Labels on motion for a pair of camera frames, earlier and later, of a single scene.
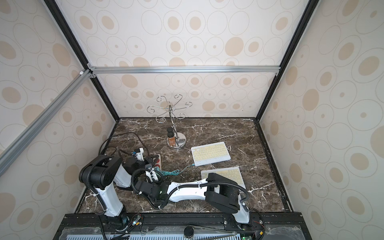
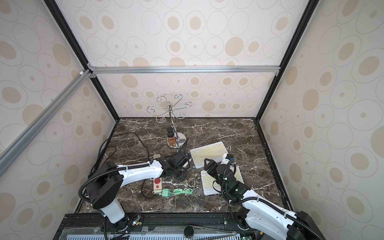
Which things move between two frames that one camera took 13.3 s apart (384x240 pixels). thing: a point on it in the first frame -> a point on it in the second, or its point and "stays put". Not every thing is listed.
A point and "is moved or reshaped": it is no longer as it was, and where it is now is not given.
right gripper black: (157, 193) -> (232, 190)
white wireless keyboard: (210, 153) stays put
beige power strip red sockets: (158, 162) is moved or reshaped
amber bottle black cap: (171, 139) stays put
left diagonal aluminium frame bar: (18, 145) stays put
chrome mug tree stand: (180, 138) stays put
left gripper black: (148, 161) -> (184, 176)
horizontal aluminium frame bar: (269, 68) stays put
